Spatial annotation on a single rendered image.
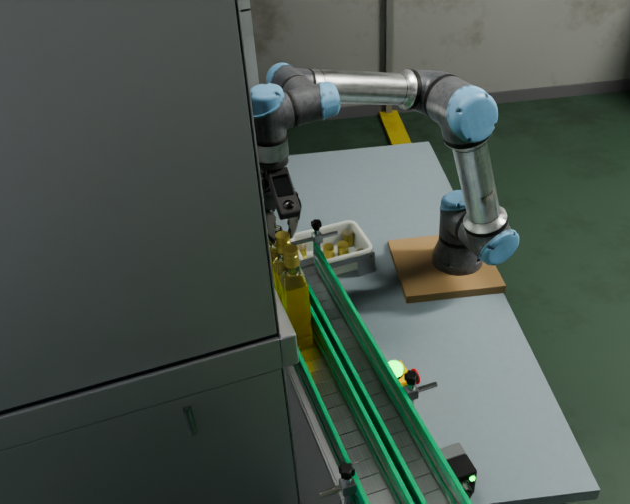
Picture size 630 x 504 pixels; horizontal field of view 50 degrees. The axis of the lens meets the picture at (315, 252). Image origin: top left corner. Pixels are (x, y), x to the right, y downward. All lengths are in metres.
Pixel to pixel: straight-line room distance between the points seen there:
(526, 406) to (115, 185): 1.24
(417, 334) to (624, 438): 1.10
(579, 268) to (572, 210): 0.49
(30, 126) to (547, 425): 1.34
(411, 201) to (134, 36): 1.79
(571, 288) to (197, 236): 2.62
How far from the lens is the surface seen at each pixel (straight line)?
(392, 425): 1.52
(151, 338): 0.92
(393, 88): 1.66
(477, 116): 1.62
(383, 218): 2.32
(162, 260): 0.84
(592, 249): 3.57
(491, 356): 1.86
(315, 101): 1.43
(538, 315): 3.13
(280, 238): 1.55
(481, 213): 1.81
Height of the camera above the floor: 2.07
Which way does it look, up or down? 37 degrees down
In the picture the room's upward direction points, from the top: 4 degrees counter-clockwise
